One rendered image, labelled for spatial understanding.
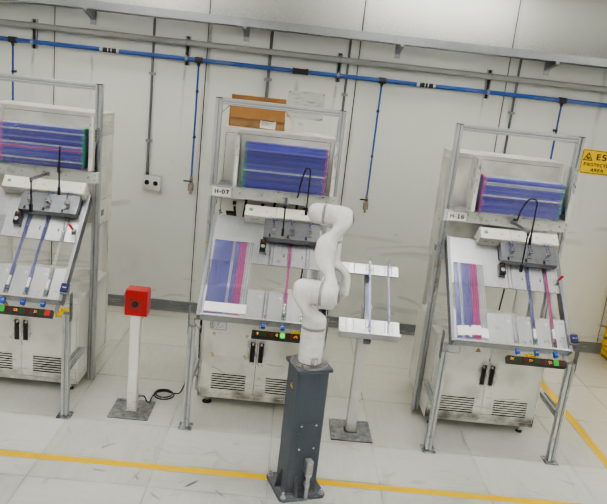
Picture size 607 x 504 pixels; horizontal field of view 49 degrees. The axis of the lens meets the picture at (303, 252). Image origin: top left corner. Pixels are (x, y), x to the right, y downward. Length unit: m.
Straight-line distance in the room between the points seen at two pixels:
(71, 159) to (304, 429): 2.10
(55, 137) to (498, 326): 2.82
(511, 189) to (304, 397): 1.83
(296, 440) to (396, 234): 2.70
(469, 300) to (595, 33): 2.75
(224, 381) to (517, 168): 2.28
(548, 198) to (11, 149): 3.23
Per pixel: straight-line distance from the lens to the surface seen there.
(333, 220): 3.23
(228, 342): 4.18
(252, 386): 4.28
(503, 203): 4.24
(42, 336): 4.43
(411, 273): 5.81
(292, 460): 3.49
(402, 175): 5.62
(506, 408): 4.55
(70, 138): 4.23
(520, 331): 4.08
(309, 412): 3.38
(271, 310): 3.82
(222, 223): 4.13
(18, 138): 4.34
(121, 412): 4.26
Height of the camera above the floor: 2.03
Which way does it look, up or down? 14 degrees down
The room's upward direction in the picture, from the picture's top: 6 degrees clockwise
